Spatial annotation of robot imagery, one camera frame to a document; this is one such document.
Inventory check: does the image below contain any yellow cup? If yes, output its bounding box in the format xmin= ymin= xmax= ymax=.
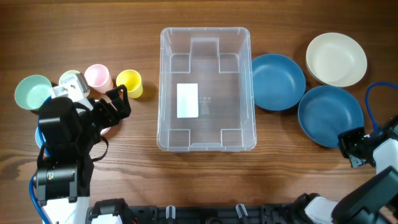
xmin=116 ymin=70 xmax=143 ymax=99

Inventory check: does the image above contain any blue plate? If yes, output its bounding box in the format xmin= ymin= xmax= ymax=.
xmin=252 ymin=54 xmax=306 ymax=111
xmin=298 ymin=86 xmax=364 ymax=148

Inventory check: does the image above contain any cream plate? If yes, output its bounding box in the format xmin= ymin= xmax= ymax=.
xmin=305 ymin=32 xmax=368 ymax=87

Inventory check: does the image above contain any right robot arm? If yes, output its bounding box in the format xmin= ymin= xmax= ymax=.
xmin=287 ymin=116 xmax=397 ymax=223

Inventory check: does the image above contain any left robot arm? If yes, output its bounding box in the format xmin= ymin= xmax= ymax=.
xmin=29 ymin=85 xmax=131 ymax=223

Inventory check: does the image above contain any white label in container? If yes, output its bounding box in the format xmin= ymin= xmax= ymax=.
xmin=177 ymin=83 xmax=199 ymax=118

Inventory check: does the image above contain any clear plastic storage container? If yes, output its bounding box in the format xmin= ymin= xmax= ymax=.
xmin=157 ymin=27 xmax=257 ymax=152

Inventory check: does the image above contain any pink bowl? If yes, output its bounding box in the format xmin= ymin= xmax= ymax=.
xmin=100 ymin=127 xmax=111 ymax=136

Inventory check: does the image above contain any pink cup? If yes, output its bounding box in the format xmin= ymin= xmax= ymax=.
xmin=84 ymin=64 xmax=113 ymax=93

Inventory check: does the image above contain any cream cup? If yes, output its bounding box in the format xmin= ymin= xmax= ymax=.
xmin=58 ymin=70 xmax=90 ymax=97

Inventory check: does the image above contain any light blue bowl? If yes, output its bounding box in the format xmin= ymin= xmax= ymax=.
xmin=35 ymin=128 xmax=42 ymax=148

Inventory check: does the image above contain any green bowl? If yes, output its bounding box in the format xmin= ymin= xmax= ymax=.
xmin=14 ymin=75 xmax=52 ymax=110

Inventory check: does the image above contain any left blue cable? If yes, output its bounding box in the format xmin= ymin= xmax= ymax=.
xmin=29 ymin=96 xmax=53 ymax=224

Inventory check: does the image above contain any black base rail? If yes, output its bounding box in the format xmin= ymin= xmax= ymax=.
xmin=85 ymin=203 xmax=299 ymax=224

